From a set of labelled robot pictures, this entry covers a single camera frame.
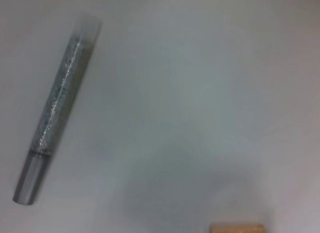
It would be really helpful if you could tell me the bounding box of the grey glitter pen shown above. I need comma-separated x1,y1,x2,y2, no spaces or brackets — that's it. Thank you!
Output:
12,14,103,206

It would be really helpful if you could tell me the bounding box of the tan eraser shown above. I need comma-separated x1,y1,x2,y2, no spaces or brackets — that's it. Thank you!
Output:
209,223,265,233

